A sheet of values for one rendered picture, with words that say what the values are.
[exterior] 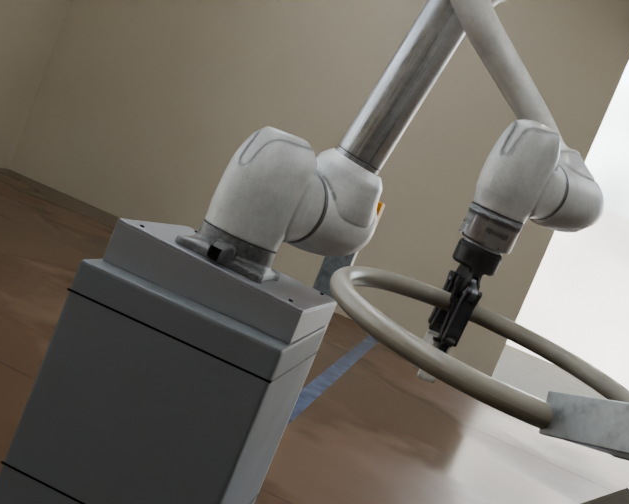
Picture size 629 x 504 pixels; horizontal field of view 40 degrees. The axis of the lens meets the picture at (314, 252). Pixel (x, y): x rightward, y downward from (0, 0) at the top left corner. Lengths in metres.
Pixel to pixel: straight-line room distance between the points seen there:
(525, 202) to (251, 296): 0.50
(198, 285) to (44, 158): 7.01
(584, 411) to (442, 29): 0.99
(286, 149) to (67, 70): 6.98
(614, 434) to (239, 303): 0.80
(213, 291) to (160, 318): 0.11
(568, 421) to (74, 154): 7.62
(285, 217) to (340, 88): 6.08
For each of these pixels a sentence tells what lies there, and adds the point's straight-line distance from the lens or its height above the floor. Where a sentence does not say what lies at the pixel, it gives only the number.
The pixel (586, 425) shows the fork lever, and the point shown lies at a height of 0.96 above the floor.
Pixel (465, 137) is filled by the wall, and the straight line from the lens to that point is 7.53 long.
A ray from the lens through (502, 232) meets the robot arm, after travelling 1.40.
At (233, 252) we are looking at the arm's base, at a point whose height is 0.90.
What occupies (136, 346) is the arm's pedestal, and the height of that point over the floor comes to 0.70.
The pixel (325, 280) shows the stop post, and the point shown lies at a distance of 2.55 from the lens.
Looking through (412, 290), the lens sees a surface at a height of 0.98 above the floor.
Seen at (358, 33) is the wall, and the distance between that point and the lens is 7.76.
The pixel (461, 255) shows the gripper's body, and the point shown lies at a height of 1.06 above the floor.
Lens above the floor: 1.10
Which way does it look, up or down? 5 degrees down
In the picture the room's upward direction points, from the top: 22 degrees clockwise
